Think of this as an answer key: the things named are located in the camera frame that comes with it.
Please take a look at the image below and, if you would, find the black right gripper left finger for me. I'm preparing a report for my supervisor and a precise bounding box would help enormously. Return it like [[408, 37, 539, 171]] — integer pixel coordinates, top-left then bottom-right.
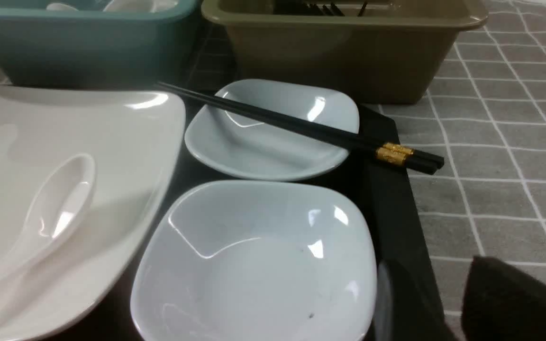
[[373, 260, 444, 341]]

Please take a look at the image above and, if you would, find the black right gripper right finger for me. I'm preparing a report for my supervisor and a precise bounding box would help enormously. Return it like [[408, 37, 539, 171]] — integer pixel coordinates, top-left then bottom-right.
[[461, 256, 546, 341]]

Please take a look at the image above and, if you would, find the black chopstick gold band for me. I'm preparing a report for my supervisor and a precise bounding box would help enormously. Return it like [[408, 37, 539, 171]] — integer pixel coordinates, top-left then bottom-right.
[[158, 83, 439, 176], [158, 81, 445, 169]]

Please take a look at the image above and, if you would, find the small white dish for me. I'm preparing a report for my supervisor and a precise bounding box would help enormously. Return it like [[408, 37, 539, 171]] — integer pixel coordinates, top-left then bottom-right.
[[130, 180, 377, 341], [184, 79, 360, 181]]

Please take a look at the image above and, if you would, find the white ceramic soup spoon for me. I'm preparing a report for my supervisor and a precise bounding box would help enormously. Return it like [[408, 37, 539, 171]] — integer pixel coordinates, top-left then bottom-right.
[[0, 153, 97, 287]]

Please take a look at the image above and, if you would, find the large white square plate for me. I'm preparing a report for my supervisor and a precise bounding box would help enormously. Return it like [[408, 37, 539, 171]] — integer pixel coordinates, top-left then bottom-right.
[[0, 85, 187, 341]]

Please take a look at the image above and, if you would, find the grey checkered tablecloth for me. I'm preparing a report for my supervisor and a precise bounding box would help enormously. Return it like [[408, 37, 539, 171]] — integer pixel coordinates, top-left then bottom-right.
[[0, 0, 546, 338]]

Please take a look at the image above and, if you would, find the brown plastic bin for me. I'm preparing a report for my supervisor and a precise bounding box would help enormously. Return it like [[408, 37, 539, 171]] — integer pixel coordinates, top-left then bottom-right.
[[201, 0, 488, 104]]

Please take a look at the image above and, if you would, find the teal plastic bin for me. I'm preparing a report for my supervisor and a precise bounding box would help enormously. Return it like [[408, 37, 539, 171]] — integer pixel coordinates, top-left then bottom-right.
[[0, 0, 201, 89]]

